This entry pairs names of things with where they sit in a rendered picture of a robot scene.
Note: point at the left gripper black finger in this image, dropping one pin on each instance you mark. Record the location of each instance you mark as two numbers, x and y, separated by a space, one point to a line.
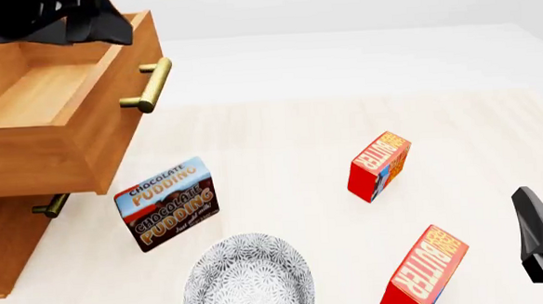
108 22
78 31

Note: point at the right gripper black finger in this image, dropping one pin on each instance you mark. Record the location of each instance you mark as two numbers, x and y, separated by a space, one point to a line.
538 225

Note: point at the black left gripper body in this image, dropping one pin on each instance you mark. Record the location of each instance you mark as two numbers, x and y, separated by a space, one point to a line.
18 18

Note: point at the red butter box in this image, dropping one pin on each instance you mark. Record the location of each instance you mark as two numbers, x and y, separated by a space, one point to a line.
377 167
422 273

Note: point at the open wooden drawer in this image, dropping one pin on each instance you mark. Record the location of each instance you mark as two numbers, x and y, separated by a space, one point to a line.
44 160

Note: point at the wooden cabinet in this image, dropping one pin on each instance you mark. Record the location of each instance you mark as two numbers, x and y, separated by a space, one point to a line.
4 243

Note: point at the chocolate pudding box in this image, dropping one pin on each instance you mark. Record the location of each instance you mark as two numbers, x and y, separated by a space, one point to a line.
172 206

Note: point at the grey patterned bowl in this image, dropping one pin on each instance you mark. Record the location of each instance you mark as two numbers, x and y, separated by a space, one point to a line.
248 282

